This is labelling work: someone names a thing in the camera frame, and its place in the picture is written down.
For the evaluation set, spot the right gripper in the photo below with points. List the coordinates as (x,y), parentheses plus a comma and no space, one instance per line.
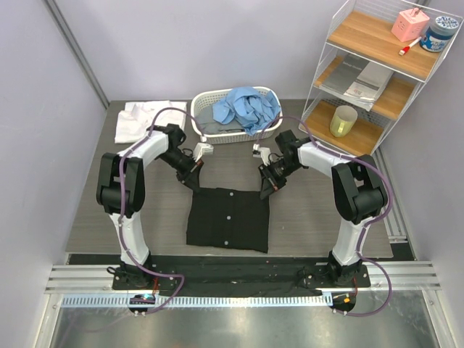
(271,182)

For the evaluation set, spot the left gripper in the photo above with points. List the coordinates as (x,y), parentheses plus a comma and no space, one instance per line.
(191,176)

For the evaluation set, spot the black long sleeve shirt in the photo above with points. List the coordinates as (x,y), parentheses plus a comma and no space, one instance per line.
(229,219)

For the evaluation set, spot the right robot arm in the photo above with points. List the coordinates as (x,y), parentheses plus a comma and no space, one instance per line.
(358,190)

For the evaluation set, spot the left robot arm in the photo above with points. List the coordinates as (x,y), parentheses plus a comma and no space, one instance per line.
(121,192)

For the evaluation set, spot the white plastic laundry basket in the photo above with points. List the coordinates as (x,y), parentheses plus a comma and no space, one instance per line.
(208,98)

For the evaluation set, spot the grey shirt in basket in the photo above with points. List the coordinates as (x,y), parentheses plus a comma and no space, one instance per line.
(213,127)

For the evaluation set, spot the folded white shirt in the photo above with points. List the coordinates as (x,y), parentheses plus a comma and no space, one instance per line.
(137,116)

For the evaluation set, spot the blue crumpled shirt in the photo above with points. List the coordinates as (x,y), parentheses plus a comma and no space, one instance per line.
(253,110)

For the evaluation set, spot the yellow translucent cup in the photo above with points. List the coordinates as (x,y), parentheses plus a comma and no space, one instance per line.
(343,120)

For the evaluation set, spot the white grey booklet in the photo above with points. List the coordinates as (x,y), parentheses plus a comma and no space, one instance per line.
(368,87)

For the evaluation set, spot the pink cube power strip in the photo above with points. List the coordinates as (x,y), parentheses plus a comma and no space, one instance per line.
(409,24)

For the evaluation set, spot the blue patterned jar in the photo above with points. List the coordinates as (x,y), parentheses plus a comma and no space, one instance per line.
(439,33)

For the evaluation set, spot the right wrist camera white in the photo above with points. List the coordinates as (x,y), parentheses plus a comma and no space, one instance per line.
(261,152)

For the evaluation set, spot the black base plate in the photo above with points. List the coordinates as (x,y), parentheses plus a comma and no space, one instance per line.
(237,277)

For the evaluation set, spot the white slotted cable duct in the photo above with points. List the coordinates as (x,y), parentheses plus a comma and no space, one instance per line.
(139,301)

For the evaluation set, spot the aluminium frame rail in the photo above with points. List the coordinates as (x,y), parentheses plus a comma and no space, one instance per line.
(404,276)

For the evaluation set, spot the white wire wooden shelf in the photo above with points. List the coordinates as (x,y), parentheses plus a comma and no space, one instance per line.
(377,57)

